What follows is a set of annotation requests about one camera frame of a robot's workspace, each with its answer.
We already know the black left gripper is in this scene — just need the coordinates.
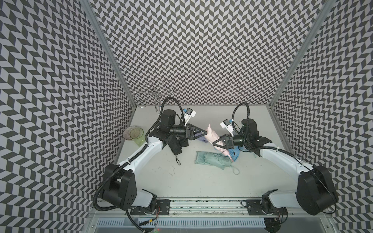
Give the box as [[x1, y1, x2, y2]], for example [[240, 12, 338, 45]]
[[169, 123, 207, 140]]

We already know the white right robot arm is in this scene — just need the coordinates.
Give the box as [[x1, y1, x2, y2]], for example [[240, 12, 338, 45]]
[[212, 118, 339, 216]]

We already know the chrome wire stand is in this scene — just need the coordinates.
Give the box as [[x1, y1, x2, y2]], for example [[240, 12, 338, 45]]
[[133, 81, 176, 115]]

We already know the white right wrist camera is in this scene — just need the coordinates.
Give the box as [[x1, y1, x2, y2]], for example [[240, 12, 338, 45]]
[[220, 119, 234, 136]]

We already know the mint green umbrella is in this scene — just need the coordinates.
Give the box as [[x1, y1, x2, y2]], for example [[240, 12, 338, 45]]
[[195, 151, 240, 175]]

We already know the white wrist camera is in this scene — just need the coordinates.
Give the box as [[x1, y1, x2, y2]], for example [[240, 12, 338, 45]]
[[220, 119, 234, 136], [183, 108, 196, 126]]

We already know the blue umbrella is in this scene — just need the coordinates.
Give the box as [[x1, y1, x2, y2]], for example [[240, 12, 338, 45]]
[[228, 147, 241, 162]]

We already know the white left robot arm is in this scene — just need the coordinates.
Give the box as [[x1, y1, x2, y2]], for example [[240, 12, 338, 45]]
[[93, 109, 207, 214]]

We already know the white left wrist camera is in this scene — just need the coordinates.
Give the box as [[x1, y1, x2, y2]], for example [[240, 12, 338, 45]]
[[183, 108, 196, 126]]

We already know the pink ribbed glass bowl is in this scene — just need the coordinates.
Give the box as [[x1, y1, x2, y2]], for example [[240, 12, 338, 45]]
[[123, 126, 137, 140]]

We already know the aluminium corner post right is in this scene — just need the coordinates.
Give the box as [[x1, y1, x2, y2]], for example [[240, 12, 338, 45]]
[[269, 1, 337, 109]]

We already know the aluminium corner post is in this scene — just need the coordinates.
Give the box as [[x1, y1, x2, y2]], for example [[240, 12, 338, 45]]
[[80, 0, 137, 109], [269, 1, 337, 109]]

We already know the green glass cup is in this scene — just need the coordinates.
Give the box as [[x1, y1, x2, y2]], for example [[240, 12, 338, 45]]
[[130, 127, 146, 147]]

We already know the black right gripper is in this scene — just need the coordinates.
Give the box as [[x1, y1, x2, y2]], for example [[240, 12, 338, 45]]
[[213, 132, 249, 150]]

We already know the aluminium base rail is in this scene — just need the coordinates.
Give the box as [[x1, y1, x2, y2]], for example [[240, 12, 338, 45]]
[[84, 197, 330, 233]]

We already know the aluminium corner post left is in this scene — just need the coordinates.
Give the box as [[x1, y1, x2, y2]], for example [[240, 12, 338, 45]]
[[80, 0, 137, 109]]

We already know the black folded umbrella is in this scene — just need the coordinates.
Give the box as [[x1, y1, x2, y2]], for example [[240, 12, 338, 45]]
[[168, 136, 189, 166]]

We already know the pink umbrella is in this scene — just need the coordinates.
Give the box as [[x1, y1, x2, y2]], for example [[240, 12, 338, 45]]
[[205, 124, 234, 162]]

